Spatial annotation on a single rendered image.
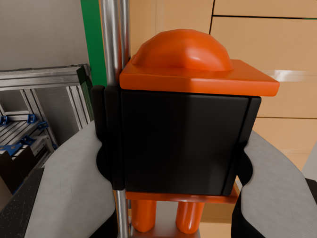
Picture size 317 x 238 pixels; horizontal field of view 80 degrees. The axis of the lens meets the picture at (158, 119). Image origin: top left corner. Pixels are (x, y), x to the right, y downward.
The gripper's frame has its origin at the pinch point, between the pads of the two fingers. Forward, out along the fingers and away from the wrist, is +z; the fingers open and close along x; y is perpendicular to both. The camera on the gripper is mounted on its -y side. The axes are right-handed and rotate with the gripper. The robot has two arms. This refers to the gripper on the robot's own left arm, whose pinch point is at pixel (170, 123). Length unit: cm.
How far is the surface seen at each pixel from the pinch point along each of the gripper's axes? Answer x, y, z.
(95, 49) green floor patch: -43, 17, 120
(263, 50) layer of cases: 39, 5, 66
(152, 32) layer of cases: -4, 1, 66
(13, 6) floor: -89, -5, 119
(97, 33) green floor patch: -40, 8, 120
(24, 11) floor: -83, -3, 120
